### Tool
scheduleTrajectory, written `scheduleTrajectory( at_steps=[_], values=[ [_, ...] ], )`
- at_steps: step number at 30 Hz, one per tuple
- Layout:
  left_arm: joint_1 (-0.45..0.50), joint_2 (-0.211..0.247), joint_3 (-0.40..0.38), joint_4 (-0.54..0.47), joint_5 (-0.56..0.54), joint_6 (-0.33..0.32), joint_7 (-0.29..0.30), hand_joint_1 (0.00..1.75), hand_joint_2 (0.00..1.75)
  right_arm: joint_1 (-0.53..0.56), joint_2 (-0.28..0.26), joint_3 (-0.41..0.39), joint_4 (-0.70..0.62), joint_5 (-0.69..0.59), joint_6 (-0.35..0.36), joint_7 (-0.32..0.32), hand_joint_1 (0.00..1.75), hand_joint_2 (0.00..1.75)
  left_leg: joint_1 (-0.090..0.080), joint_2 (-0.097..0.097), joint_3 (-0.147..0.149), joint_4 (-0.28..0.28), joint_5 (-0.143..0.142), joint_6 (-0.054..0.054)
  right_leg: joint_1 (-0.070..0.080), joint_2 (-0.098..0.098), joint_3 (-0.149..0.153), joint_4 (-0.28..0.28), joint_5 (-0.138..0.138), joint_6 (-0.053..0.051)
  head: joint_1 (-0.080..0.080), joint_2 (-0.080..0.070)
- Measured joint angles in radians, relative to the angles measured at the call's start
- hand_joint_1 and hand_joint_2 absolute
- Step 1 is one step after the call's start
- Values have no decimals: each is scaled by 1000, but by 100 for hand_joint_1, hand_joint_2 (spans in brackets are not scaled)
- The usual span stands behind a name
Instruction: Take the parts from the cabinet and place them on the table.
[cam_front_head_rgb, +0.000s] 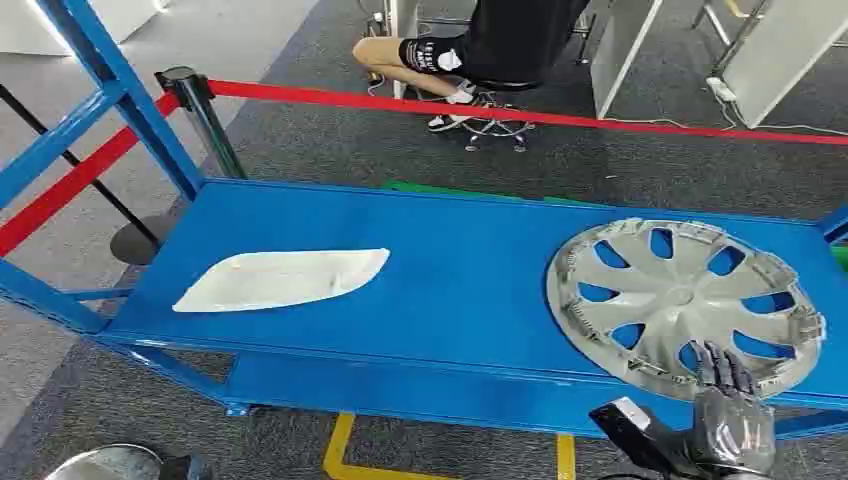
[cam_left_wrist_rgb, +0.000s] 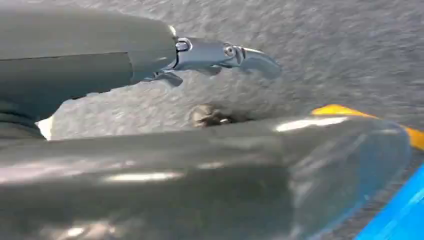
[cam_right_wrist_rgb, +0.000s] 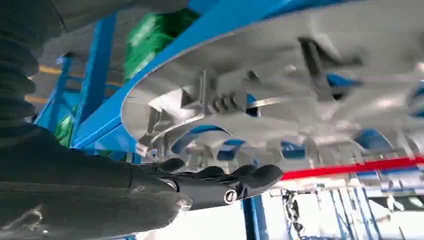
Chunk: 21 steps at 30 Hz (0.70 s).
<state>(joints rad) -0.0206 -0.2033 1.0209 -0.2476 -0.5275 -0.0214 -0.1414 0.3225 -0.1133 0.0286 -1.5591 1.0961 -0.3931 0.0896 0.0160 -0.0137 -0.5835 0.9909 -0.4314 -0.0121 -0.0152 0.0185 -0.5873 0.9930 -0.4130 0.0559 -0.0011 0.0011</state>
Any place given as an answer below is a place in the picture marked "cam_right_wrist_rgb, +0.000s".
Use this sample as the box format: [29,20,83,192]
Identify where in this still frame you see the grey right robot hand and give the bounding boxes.
[0,0,284,240]

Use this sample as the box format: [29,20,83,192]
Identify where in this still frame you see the ribbed grey right arm sleeve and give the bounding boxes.
[0,0,64,128]

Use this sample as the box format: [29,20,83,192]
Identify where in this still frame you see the large grey stamped metal part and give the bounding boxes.
[120,0,424,174]

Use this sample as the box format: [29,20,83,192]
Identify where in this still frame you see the red bar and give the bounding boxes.
[280,155,424,182]

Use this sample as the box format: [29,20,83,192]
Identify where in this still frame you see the blue metal rack frame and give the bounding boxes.
[34,0,365,240]

